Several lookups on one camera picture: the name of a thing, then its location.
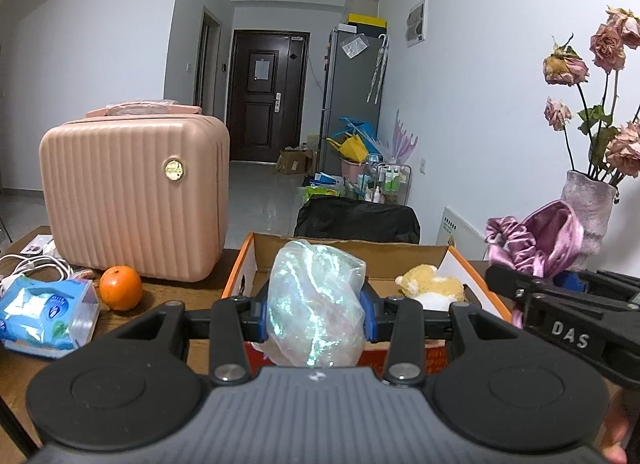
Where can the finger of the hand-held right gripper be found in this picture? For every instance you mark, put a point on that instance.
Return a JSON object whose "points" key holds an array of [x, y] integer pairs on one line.
{"points": [[505, 281], [600, 284]]}

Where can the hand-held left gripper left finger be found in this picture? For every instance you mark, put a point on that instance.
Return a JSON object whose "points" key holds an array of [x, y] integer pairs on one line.
{"points": [[264, 314]]}

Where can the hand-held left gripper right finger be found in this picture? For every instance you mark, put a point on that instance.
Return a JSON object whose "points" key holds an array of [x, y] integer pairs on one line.
{"points": [[369, 316]]}

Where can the iridescent plastic bag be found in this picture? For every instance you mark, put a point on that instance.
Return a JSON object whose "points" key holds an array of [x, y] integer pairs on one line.
{"points": [[315, 304]]}

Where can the pink satin bonnet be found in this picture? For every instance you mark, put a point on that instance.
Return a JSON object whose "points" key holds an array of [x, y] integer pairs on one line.
{"points": [[545, 234]]}

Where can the white and yellow plush toy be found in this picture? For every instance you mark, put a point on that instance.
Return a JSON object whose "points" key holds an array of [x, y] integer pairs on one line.
{"points": [[430, 284]]}

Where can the red cardboard box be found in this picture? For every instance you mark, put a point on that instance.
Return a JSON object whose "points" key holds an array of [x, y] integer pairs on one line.
{"points": [[325, 250]]}

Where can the person's right hand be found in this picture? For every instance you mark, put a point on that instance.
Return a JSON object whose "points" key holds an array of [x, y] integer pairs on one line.
{"points": [[617, 429]]}

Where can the pink textured vase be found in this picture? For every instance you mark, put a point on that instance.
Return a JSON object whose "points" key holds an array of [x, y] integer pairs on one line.
{"points": [[595, 224]]}

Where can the pile of colourful packets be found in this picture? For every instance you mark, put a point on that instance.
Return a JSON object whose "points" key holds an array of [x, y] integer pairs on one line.
{"points": [[325, 189]]}

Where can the white trolley with bottles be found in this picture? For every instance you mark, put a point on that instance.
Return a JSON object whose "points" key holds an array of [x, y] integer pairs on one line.
{"points": [[390, 179]]}

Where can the pink bucket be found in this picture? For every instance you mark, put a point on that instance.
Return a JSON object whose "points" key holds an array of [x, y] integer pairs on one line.
{"points": [[352, 171]]}

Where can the orange fruit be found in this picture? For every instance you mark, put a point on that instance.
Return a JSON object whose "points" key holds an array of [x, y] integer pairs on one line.
{"points": [[120, 289]]}

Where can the brown cardboard box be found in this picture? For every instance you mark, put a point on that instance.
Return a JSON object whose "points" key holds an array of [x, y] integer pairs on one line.
{"points": [[295, 161]]}

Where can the purple feather decoration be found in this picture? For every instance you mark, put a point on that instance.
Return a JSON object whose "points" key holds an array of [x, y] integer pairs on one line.
{"points": [[400, 141]]}

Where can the pink ribbed suitcase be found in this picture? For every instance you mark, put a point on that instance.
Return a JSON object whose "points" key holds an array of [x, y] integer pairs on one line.
{"points": [[125, 194]]}

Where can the blue folded rack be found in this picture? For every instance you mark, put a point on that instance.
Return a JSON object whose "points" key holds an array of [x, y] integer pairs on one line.
{"points": [[355, 125]]}

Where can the dark brown entrance door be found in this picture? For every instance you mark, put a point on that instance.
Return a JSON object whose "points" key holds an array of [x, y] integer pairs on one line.
{"points": [[265, 119]]}

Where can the grey refrigerator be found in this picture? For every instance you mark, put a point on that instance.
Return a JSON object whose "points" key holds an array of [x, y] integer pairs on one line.
{"points": [[350, 94]]}

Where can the blue wet wipes pack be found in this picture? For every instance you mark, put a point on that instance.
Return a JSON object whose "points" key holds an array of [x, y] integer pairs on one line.
{"points": [[40, 314]]}

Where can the white printed card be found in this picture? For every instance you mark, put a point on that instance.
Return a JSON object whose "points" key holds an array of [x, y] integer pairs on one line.
{"points": [[40, 245]]}

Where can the dried pink rose bouquet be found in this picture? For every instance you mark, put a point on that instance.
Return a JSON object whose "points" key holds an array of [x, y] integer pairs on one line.
{"points": [[607, 46]]}

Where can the white paper notice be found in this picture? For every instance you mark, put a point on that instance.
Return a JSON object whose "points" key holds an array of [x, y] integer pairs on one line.
{"points": [[263, 68]]}

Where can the folded clear umbrella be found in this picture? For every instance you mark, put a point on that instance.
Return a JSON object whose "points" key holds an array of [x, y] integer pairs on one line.
{"points": [[378, 69]]}

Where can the dark side door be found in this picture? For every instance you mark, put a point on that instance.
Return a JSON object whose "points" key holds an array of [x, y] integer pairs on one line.
{"points": [[207, 69]]}

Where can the clear plastic pouch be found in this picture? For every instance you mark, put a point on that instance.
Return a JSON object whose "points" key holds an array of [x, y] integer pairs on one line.
{"points": [[355, 46]]}

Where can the yellow and black box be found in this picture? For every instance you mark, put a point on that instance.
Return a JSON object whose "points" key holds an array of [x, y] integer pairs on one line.
{"points": [[367, 20]]}

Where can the wall poster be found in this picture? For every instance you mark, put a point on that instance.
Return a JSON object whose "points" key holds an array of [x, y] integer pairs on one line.
{"points": [[416, 24]]}

